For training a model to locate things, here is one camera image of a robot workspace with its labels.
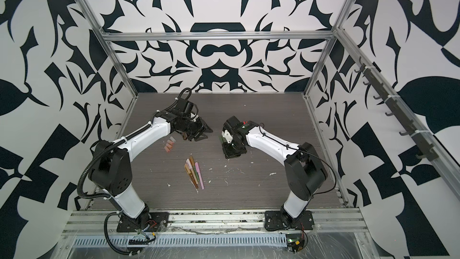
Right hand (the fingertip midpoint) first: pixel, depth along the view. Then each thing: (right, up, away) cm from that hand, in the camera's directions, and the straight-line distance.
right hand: (225, 153), depth 85 cm
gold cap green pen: (-16, -6, +4) cm, 18 cm away
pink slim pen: (-13, -9, +2) cm, 16 cm away
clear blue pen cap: (-29, +5, +13) cm, 32 cm away
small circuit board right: (+28, -32, -14) cm, 44 cm away
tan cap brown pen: (-17, -10, +2) cm, 20 cm away
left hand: (-7, +11, +1) cm, 13 cm away
